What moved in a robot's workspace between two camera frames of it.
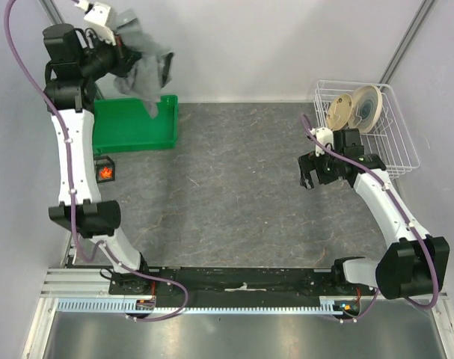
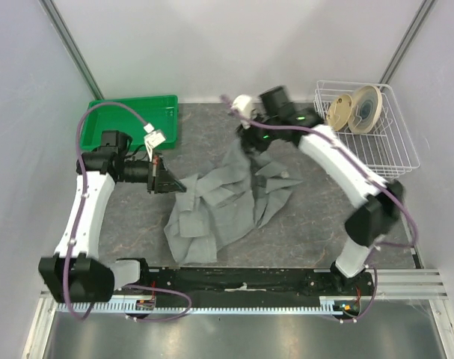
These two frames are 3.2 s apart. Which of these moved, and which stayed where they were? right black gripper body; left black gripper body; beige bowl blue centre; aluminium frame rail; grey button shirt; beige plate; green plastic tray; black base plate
Moved: left black gripper body; right black gripper body; grey button shirt
Stayed: aluminium frame rail; beige bowl blue centre; black base plate; green plastic tray; beige plate
